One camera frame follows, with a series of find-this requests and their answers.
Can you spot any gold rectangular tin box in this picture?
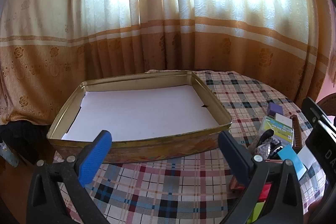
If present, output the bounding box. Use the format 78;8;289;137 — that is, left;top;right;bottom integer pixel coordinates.
47;70;233;164

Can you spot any wooden chair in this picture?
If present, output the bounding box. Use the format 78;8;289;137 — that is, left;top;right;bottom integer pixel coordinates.
316;94;336;112

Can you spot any dark bag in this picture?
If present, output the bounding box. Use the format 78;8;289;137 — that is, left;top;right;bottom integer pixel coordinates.
0;120;54;163

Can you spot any purple block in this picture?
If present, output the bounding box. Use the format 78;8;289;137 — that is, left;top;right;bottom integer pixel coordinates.
267;103;284;116

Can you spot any blue toy block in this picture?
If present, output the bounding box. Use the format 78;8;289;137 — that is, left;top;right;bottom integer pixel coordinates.
277;145;307;180

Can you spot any black hair claw clip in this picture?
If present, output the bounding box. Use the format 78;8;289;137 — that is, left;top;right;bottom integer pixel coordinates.
248;129;283;161

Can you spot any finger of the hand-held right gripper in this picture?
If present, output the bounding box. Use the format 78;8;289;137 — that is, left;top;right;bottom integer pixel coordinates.
301;97;329;133

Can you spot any red toy block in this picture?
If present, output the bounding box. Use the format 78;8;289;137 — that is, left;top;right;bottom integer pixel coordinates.
259;183;272;204

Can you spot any orange cream floral curtain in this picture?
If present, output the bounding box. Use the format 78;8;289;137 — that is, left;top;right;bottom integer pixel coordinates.
0;0;336;125

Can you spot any green clear card packet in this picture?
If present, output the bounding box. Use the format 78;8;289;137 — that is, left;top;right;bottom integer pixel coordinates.
259;116;295;144

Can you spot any plaid tablecloth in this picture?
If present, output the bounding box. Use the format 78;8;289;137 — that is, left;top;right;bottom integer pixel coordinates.
52;70;328;224

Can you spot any light blue bottle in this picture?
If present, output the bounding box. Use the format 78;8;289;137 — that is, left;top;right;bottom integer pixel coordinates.
0;141;20;168

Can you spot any green toy block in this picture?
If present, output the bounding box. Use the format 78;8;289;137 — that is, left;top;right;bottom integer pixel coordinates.
247;202;266;223

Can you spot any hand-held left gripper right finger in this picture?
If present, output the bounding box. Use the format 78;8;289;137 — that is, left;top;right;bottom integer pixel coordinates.
218;130;304;224

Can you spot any white box with red print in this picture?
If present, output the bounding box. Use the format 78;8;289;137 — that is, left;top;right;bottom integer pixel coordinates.
298;147;320;170

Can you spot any brown comb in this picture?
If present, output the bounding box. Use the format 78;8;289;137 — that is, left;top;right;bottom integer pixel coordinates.
290;114;303;154

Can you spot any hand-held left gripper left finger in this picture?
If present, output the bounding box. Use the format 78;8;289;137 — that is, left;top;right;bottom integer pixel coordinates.
26;130;112;224

